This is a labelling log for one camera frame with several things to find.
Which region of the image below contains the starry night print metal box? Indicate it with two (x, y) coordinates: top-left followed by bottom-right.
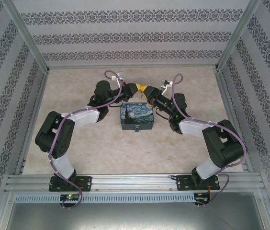
(120, 102), (154, 132)

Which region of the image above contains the grey metal sheet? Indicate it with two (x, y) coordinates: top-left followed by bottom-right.
(5, 202), (269, 230)

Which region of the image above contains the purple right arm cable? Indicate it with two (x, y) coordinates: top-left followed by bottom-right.
(172, 73), (247, 209)

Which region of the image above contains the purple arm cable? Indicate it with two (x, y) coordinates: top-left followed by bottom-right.
(48, 69), (123, 211)
(172, 73), (247, 209)

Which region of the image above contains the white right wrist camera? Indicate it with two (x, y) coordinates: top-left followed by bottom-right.
(160, 80), (174, 94)

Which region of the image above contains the aluminium side rail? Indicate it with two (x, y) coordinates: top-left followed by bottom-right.
(14, 70), (51, 175)
(214, 69), (255, 173)

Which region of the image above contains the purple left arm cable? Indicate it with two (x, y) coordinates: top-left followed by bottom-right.
(48, 69), (123, 211)

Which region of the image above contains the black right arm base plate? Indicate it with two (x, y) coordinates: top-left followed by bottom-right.
(175, 174), (221, 192)

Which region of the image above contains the aluminium mounting rail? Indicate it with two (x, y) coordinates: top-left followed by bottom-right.
(4, 174), (264, 193)

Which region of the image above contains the aluminium frame post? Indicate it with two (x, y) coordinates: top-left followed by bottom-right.
(4, 0), (51, 74)
(214, 0), (264, 72)

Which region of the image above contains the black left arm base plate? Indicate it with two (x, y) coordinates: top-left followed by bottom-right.
(48, 175), (93, 193)

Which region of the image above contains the white slotted cable duct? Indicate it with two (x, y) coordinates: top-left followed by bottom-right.
(13, 193), (196, 204)

